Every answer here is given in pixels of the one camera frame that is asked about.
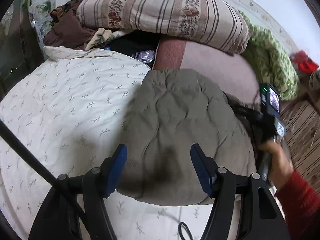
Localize olive quilted hooded jacket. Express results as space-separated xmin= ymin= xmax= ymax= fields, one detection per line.
xmin=117 ymin=69 xmax=256 ymax=206

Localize red sleeve forearm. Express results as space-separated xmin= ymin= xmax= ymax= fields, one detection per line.
xmin=276 ymin=171 xmax=319 ymax=240

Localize person right hand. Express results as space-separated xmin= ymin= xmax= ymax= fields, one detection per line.
xmin=259 ymin=140 xmax=294 ymax=191

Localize pink bed blanket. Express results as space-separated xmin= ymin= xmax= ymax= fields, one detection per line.
xmin=153 ymin=38 xmax=259 ymax=103

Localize green white patterned blanket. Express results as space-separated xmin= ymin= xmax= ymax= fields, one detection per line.
xmin=240 ymin=11 xmax=299 ymax=101

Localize red cloth item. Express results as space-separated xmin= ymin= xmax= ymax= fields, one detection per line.
xmin=290 ymin=50 xmax=318 ymax=74

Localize white leaf-print duvet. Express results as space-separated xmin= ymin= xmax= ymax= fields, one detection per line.
xmin=1 ymin=47 xmax=212 ymax=239

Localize striped floral folded quilt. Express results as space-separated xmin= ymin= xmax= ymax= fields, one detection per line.
xmin=77 ymin=0 xmax=249 ymax=54

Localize purple plastic bag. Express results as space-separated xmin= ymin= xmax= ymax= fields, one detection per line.
xmin=131 ymin=50 xmax=155 ymax=64

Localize cream leaf-print cloth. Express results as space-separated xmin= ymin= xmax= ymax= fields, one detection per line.
xmin=83 ymin=28 xmax=133 ymax=51

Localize brown crumpled garment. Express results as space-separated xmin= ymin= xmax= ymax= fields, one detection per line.
xmin=43 ymin=0 xmax=96 ymax=50

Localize floral pillow by door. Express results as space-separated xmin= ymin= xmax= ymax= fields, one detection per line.
xmin=28 ymin=0 xmax=56 ymax=48

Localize black cable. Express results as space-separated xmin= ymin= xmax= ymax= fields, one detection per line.
xmin=0 ymin=119 xmax=87 ymax=223

